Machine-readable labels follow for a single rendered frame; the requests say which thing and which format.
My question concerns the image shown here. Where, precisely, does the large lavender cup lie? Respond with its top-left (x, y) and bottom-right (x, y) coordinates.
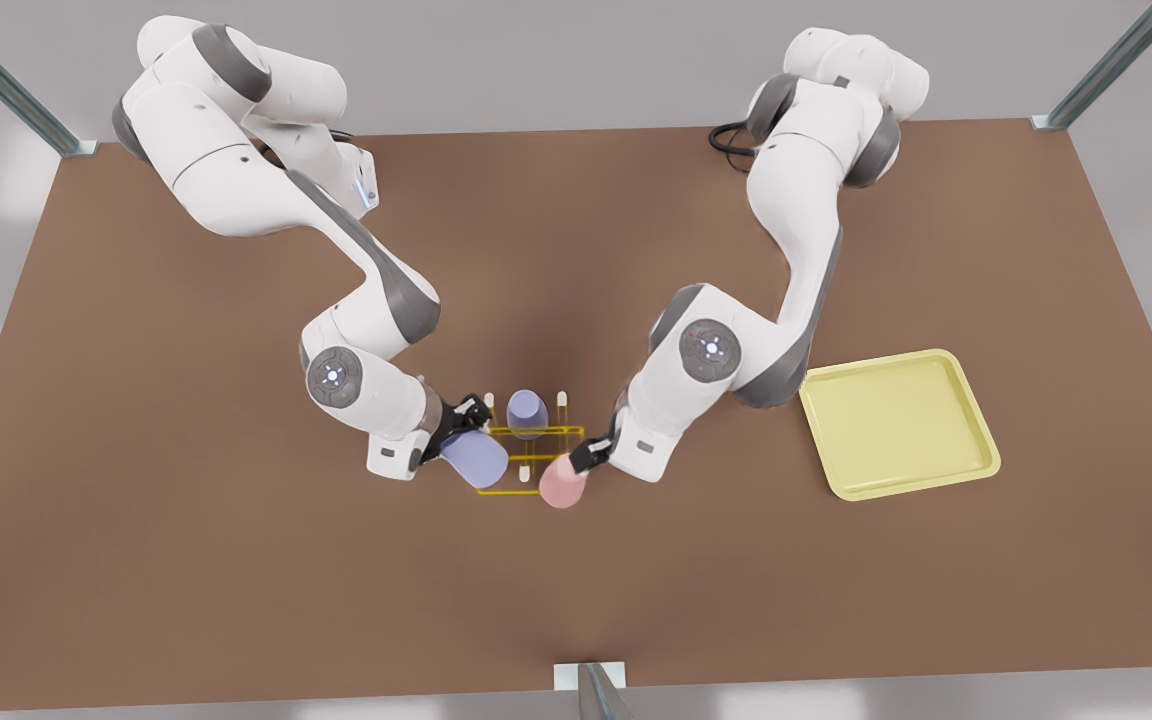
top-left (440, 430), bottom-right (510, 491)

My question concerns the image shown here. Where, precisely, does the black cable loop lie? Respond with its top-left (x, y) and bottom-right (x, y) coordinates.
top-left (708, 121), bottom-right (763, 174)

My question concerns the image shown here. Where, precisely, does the yellow transparent cup rack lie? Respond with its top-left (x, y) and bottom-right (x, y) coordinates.
top-left (475, 391), bottom-right (588, 497)

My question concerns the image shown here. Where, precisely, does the silver frame post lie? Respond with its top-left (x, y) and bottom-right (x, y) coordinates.
top-left (1030, 0), bottom-right (1152, 132)
top-left (553, 660), bottom-right (635, 720)
top-left (0, 5), bottom-right (99, 159)

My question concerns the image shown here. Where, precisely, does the pink cup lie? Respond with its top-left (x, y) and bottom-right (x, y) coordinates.
top-left (538, 454), bottom-right (590, 510)

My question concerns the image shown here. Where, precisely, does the small lavender cup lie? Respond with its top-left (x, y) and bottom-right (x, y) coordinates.
top-left (506, 389), bottom-right (550, 442)

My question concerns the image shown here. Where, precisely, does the pale yellow tray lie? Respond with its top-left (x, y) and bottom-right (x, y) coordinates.
top-left (798, 348), bottom-right (1003, 503)

